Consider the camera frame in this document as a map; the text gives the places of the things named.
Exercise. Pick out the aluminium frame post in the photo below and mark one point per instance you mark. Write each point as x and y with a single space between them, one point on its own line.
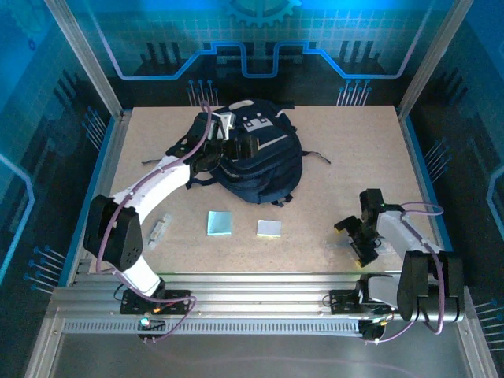
82 51
436 51

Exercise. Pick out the light blue sticky note pad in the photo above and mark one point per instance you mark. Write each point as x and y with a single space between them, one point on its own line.
219 223

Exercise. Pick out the small clear plastic packet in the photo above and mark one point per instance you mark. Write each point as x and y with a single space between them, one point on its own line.
159 232

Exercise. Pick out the navy blue backpack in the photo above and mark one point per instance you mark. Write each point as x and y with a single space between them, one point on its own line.
267 169

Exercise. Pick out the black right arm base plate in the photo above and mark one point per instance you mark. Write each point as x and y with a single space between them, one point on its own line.
340 305

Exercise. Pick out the clear plastic pen pouch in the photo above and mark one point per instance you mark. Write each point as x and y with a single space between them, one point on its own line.
340 246

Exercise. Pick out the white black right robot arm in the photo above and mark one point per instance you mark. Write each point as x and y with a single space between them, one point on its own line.
397 228

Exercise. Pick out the aluminium table side rail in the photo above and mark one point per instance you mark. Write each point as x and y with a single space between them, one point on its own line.
118 130
410 138

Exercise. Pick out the steel tray panel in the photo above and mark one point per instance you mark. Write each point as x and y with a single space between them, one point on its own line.
256 354

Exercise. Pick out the small black controller board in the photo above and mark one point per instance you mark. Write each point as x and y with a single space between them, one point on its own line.
370 330
155 326

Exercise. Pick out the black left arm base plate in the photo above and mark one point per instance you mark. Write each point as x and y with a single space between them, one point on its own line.
130 307

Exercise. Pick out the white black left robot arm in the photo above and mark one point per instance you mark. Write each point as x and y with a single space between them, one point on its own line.
157 185

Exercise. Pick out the aluminium frame cross rail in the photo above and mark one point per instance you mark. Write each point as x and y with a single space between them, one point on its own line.
256 293

